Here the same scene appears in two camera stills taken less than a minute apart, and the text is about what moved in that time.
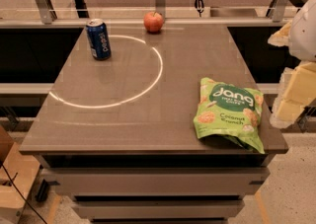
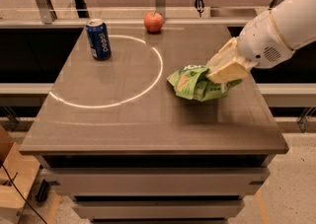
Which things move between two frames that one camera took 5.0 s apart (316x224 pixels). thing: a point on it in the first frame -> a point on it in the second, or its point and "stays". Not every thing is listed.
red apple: [153, 22] stays
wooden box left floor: [22, 170] stays
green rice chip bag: [230, 111] -> [192, 82]
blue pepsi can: [99, 37] stays
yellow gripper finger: [281, 37] -> [226, 55]
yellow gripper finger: [297, 90] -> [229, 72]
